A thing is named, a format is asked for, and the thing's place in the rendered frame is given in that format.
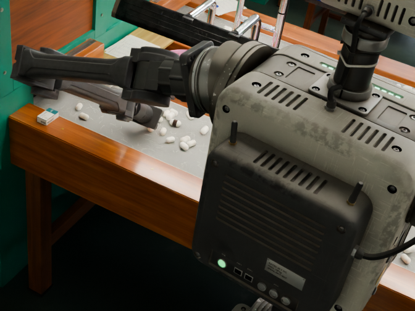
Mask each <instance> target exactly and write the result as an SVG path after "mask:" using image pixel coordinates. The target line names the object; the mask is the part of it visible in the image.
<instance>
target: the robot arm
mask: <svg viewBox="0 0 415 311"><path fill-rule="evenodd" d="M209 46H214V43H213V42H212V41H202V42H200V43H198V44H197V45H195V46H193V47H192V48H190V49H188V50H187V51H185V52H183V53H181V55H178V54H177V53H175V52H172V51H169V50H166V49H162V48H156V47H151V46H142V47H141V48H131V51H130V56H123V57H119V58H113V59H104V58H95V57H80V56H67V55H65V54H63V53H61V52H59V51H56V50H54V49H51V48H45V47H40V50H39V51H38V50H36V49H33V48H30V47H28V46H25V45H19V44H18V45H17V50H16V53H15V60H16V63H14V64H13V68H12V73H11V75H10V78H11V79H13V80H16V81H19V82H21V83H23V84H25V85H28V86H31V94H34V95H37V96H40V97H43V98H47V99H54V100H58V96H59V91H65V92H66V93H70V94H73V95H75V96H78V97H81V98H83V99H86V100H89V101H91V102H95V103H97V104H99V108H100V109H101V112H102V113H105V114H111V115H116V116H115V117H116V120H119V121H123V122H129V121H133V122H135V123H137V124H139V125H143V126H145V127H147V128H151V129H154V130H156V129H157V126H158V122H159V120H160V118H161V117H162V116H163V114H164V111H163V110H162V109H160V108H157V107H169V106H170V100H171V99H172V100H174V99H175V97H176V98H177V99H179V100H181V102H186V103H187V107H188V113H189V116H190V117H193V118H200V117H202V116H203V115H204V114H205V113H203V112H202V111H200V110H199V109H198V107H197V105H196V104H195V103H194V102H193V100H192V98H191V95H190V90H189V83H188V82H189V74H190V69H191V65H192V63H193V61H194V59H195V58H196V56H197V55H198V54H200V53H201V52H202V51H203V50H204V49H206V48H208V47H209ZM105 85H113V86H119V87H121V88H123V89H118V88H110V87H108V86H105ZM155 106H157V107H155Z"/></svg>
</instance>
